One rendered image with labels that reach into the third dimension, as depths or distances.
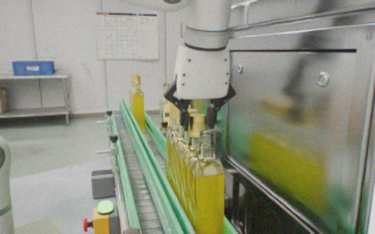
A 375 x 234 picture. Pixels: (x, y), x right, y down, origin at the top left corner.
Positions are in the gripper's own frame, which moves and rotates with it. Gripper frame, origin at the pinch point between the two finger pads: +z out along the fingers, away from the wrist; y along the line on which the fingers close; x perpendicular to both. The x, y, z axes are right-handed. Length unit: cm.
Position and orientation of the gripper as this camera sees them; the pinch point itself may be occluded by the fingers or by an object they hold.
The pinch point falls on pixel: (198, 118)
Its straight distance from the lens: 63.9
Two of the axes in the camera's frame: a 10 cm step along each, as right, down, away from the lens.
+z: -0.7, 8.8, 4.7
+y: -9.7, 0.6, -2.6
